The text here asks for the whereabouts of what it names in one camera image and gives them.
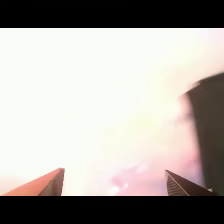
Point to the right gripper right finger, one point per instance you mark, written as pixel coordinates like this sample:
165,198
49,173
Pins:
181,186

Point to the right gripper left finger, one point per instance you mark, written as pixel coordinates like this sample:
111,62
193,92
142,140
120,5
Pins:
46,185

